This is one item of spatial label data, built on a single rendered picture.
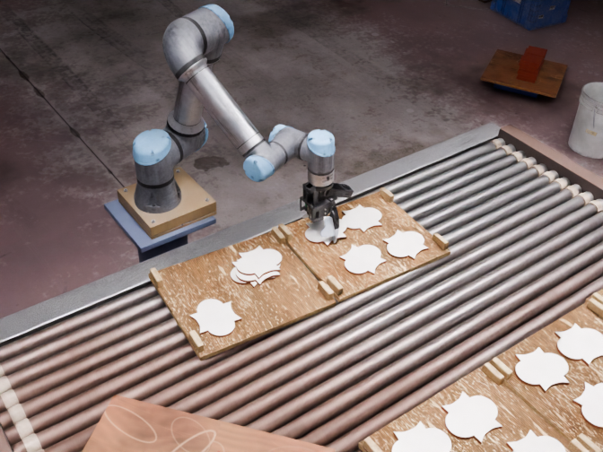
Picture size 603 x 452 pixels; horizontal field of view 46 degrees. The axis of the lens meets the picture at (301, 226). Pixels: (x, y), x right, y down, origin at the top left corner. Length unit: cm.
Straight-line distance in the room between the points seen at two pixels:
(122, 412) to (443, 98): 376
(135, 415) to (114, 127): 308
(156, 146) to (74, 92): 277
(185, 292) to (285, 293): 28
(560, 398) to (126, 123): 332
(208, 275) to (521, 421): 91
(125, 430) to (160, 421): 7
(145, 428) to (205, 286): 55
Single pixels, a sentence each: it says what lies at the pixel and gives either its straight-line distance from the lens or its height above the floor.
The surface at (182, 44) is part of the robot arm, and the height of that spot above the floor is 151.
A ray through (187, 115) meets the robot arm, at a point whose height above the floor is 121.
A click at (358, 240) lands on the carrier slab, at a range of 220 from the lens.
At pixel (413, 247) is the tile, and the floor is 94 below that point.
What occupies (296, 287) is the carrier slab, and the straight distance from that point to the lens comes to 203.
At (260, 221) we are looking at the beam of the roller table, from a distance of 228.
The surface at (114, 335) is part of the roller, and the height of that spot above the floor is 92.
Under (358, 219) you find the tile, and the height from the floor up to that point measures 94.
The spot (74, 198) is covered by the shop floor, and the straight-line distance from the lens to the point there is 399.
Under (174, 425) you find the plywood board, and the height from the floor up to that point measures 104.
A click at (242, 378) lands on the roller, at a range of 184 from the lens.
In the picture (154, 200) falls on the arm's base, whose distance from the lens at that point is 231.
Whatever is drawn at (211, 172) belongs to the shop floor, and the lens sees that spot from 408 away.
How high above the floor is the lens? 235
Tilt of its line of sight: 39 degrees down
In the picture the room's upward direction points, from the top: 3 degrees clockwise
